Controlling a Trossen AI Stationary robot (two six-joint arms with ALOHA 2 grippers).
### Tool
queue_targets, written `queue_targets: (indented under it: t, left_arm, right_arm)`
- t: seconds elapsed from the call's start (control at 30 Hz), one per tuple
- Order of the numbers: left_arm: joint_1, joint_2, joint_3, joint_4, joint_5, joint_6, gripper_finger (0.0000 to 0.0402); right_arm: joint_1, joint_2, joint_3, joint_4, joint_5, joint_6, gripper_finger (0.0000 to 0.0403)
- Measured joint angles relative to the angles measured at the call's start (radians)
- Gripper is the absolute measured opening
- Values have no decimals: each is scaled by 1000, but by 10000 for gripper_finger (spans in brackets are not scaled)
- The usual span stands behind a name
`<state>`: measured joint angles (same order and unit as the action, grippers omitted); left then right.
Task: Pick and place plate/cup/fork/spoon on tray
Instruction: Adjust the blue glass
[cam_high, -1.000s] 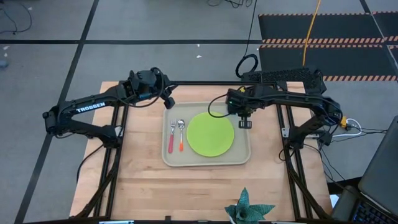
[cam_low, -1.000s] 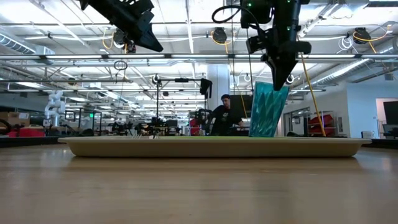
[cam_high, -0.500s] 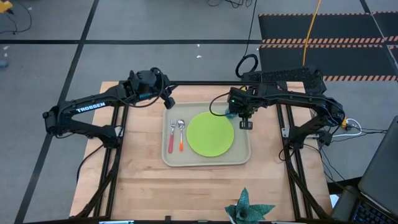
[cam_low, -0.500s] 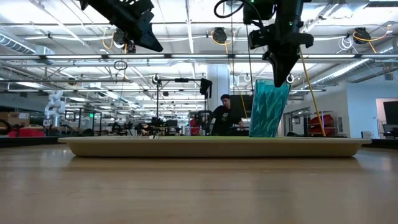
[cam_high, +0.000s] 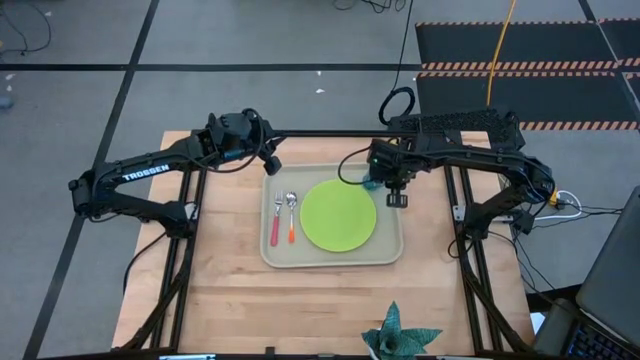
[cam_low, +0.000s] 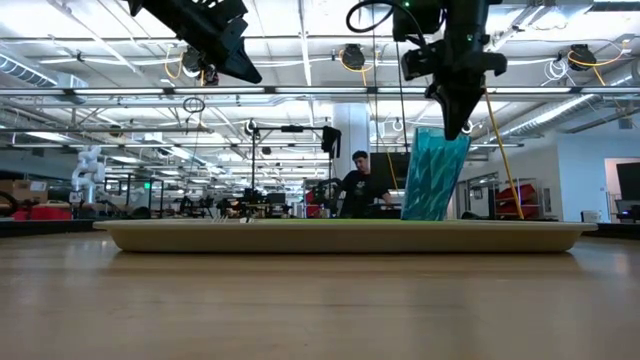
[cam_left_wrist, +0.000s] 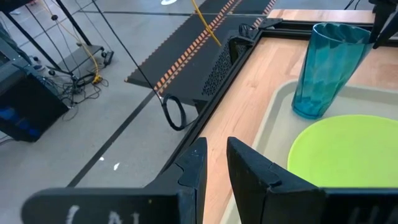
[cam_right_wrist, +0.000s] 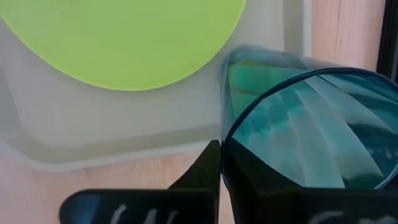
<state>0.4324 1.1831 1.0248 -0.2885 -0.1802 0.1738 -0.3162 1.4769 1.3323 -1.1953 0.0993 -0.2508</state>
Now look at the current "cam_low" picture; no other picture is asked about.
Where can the brown cardboard box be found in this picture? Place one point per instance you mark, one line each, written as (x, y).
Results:
(25, 192)

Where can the red storage bin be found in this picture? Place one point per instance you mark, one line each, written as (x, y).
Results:
(47, 212)

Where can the person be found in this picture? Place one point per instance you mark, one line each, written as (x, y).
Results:
(362, 192)

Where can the silver ceiling air duct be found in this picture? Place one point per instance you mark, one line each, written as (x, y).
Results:
(30, 72)
(550, 117)

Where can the shelf with red bins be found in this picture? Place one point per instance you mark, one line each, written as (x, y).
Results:
(520, 195)

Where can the black camera rig stand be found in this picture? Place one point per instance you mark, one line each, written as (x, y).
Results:
(331, 140)

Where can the teal faceted plastic cup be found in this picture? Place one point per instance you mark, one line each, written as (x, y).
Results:
(432, 180)

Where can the white building column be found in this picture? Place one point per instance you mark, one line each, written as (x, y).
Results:
(350, 125)

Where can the long ceiling light bar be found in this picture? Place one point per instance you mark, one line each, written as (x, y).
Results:
(320, 90)

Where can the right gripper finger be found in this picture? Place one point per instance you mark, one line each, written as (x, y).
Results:
(464, 105)
(446, 110)

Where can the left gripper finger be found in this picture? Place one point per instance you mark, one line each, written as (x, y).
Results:
(240, 62)

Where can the beige plastic tray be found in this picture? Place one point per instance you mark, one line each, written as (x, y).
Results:
(325, 239)

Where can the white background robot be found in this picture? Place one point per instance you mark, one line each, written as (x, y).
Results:
(90, 170)

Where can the black wall monitor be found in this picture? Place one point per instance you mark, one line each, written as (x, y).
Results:
(397, 165)

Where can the black aluminium table frame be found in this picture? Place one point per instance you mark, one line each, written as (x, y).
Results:
(35, 227)

